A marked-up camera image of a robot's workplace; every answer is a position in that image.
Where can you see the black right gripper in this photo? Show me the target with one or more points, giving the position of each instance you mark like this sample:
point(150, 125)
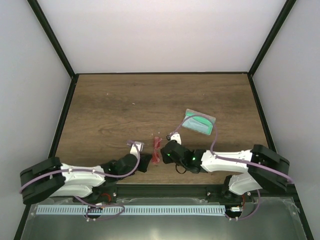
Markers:
point(166, 158)

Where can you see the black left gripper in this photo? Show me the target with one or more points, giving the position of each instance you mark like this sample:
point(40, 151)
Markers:
point(144, 158)

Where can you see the pink transparent sunglasses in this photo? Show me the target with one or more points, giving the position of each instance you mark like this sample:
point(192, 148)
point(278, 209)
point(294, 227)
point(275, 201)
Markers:
point(156, 147)

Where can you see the grey case green lining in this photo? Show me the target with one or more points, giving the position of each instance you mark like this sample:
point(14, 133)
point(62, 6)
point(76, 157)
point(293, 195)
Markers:
point(189, 113)

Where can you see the light blue cleaning cloth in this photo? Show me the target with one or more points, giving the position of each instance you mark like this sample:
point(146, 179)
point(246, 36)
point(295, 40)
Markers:
point(197, 125)

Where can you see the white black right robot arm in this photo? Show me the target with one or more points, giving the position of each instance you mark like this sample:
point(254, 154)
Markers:
point(259, 168)

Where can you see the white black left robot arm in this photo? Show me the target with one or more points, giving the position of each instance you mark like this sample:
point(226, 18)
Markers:
point(52, 178)

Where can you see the grey metal front panel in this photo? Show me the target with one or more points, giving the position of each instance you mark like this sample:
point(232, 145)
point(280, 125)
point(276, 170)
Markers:
point(268, 218)

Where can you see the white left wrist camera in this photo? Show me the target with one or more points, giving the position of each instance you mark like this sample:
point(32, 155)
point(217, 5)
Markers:
point(136, 147)

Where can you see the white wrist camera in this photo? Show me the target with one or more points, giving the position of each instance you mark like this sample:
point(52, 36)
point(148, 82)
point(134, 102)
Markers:
point(136, 147)
point(174, 137)

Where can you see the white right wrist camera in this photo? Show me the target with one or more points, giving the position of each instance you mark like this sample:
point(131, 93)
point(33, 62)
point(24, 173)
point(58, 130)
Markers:
point(174, 137)

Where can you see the black aluminium frame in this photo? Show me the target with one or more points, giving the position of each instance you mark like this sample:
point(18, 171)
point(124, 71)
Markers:
point(102, 110)

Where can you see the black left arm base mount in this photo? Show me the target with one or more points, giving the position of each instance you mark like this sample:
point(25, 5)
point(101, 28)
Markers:
point(105, 195)

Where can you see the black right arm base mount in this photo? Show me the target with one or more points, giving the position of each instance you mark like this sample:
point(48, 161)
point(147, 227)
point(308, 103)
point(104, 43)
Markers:
point(218, 193)

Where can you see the light blue slotted cable duct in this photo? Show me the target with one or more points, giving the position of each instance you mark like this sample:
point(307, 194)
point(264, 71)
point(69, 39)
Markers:
point(134, 210)

